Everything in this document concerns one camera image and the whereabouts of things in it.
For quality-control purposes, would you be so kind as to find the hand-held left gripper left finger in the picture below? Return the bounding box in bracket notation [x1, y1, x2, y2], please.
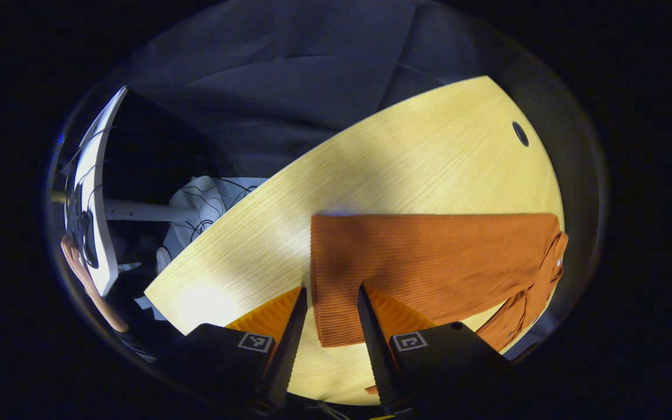
[152, 286, 309, 416]

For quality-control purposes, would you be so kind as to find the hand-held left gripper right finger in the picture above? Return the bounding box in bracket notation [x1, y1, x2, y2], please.
[357, 283, 515, 418]

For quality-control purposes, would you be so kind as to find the orange ribbed shirt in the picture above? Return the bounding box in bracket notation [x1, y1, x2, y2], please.
[310, 213, 569, 354]

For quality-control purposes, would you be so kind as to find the white cloth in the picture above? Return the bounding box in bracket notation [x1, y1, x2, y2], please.
[155, 175, 268, 276]

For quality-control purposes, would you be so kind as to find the white metal pole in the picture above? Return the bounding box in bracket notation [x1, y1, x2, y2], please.
[106, 198, 198, 223]

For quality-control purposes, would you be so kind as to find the pinkish curved object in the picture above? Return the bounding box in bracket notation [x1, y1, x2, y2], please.
[61, 233, 131, 334]

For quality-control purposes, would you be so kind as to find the black backdrop cloth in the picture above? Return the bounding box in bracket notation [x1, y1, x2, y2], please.
[97, 0, 608, 351]

